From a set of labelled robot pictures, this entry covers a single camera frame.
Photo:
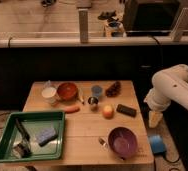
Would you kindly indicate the small metal cup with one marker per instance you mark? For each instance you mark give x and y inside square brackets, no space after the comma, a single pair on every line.
[93,103]

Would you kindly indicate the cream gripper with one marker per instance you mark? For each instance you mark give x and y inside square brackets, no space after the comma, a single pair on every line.
[154,118]

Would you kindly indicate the orange carrot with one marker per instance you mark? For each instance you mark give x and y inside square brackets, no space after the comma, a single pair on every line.
[71,109]

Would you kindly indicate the black monitor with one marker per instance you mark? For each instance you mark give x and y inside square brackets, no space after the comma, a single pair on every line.
[149,15]

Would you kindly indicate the purple bowl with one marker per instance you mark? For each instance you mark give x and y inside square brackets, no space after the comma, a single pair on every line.
[123,142]

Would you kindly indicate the clear plastic bag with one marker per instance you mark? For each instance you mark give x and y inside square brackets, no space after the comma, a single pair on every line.
[48,84]

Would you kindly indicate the dark grape bunch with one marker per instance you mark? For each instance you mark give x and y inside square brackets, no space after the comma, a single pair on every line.
[113,90]

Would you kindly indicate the orange bowl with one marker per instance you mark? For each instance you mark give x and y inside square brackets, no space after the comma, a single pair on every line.
[67,91]

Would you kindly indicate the knife beside bowl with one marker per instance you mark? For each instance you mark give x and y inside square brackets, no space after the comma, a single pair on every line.
[81,96]

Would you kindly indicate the blue round object on floor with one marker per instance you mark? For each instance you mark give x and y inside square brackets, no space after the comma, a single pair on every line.
[157,144]

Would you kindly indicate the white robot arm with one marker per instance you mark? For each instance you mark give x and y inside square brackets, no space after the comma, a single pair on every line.
[169,85]

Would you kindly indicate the wooden table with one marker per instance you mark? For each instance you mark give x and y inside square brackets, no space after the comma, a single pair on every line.
[83,128]

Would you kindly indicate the black dish brush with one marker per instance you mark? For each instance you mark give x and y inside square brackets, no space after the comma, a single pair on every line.
[22,149]

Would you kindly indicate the black rectangular remote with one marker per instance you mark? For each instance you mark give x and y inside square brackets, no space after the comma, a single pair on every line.
[126,110]

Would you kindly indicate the white paper cup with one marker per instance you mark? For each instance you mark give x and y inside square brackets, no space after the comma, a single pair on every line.
[49,94]

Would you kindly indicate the yellow red apple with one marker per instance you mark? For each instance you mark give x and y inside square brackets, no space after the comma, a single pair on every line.
[108,111]

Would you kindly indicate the blue sponge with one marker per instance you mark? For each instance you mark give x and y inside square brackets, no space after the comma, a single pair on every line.
[46,135]

